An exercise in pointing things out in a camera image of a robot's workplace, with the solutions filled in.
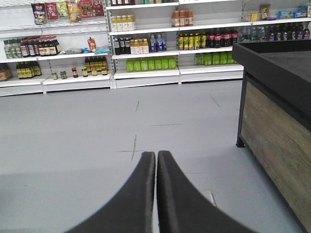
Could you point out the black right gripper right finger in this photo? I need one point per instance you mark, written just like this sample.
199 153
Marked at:
182 208

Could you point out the black wooden apple display table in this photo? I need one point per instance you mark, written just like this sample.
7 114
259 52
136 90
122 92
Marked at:
275 117

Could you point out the white supermarket shelving unit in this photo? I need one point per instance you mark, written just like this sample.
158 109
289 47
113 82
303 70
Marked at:
56 45

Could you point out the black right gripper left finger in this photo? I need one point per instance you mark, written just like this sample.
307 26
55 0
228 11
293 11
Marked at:
131 208

